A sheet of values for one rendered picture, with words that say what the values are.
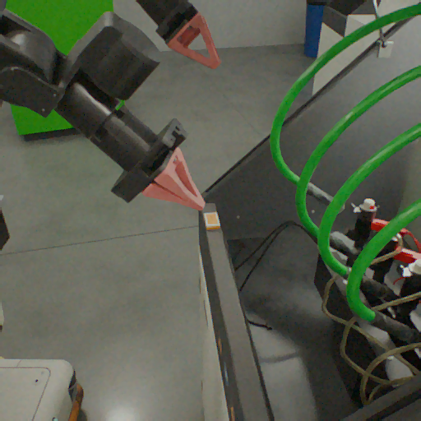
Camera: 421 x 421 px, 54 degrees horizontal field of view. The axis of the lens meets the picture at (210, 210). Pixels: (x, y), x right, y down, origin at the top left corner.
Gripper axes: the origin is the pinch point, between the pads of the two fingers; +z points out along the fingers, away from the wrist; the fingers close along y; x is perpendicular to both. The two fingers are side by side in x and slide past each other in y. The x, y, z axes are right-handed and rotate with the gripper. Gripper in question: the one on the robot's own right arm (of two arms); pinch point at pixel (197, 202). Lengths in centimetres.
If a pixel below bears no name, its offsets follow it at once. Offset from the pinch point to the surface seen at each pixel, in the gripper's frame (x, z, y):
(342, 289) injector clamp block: 12.6, 33.4, -1.1
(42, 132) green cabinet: 280, -55, -213
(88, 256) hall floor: 128, 23, -147
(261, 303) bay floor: 22.3, 34.0, -21.3
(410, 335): -6.3, 28.7, 9.3
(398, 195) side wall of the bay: 56, 52, 10
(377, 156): 0.6, 9.5, 19.4
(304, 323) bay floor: 17.7, 40.6, -15.0
